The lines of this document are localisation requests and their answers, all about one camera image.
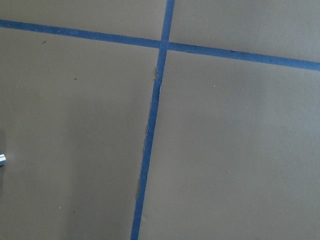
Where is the metal tee pipe fitting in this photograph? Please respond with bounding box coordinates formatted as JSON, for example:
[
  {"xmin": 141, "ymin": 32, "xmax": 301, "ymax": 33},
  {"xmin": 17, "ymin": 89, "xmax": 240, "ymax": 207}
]
[{"xmin": 0, "ymin": 154, "xmax": 6, "ymax": 167}]

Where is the brown paper table cover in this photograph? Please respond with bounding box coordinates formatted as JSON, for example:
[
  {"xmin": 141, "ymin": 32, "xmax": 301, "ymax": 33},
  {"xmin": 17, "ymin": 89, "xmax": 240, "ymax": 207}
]
[{"xmin": 0, "ymin": 0, "xmax": 320, "ymax": 240}]

